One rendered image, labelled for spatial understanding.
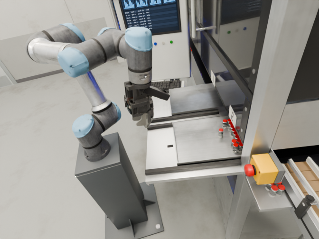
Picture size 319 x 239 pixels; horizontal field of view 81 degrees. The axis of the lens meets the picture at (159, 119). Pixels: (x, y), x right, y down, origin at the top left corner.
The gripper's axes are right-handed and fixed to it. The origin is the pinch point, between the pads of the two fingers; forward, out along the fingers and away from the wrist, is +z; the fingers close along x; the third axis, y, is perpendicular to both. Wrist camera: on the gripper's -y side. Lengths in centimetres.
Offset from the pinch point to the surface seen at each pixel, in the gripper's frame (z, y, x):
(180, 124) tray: 15.5, -23.3, -7.6
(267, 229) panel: 70, -55, 46
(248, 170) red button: 1.0, -19.3, 34.0
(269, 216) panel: 52, -50, 43
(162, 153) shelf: 19.3, -6.5, 2.5
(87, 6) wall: 19, -62, -387
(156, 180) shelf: 19.8, 2.6, 13.1
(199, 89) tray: 14, -54, -30
